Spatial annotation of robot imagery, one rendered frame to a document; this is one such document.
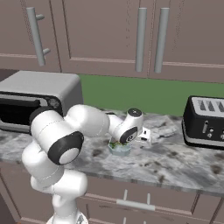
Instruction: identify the clear tupperware with green food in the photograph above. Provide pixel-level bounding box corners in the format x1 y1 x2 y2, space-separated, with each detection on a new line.
107 139 132 157

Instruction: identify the grey toaster oven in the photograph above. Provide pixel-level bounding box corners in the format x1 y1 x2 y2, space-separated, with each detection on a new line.
0 69 85 134

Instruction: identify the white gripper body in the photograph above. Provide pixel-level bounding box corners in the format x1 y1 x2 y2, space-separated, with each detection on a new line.
144 129 153 146

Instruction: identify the grey drawer handle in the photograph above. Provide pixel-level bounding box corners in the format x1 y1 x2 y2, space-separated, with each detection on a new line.
115 189 157 212

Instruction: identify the grey bar cupboard handle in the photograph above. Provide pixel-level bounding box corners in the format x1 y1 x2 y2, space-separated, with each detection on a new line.
135 7 148 74
153 7 171 74
26 6 52 67

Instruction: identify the brown base cupboard door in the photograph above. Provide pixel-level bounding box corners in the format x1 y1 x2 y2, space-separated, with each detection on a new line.
0 162 55 224

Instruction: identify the brown wall cupboard door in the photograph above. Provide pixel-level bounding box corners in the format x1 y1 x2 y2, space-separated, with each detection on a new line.
148 0 224 85
0 0 62 74
49 0 153 79

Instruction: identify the black four-slot toaster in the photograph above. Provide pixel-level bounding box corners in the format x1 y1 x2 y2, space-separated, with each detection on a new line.
180 94 224 151

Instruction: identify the brown drawer front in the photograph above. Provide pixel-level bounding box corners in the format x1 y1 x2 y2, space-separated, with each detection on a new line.
200 192 224 224
86 199 212 224
76 174 201 217

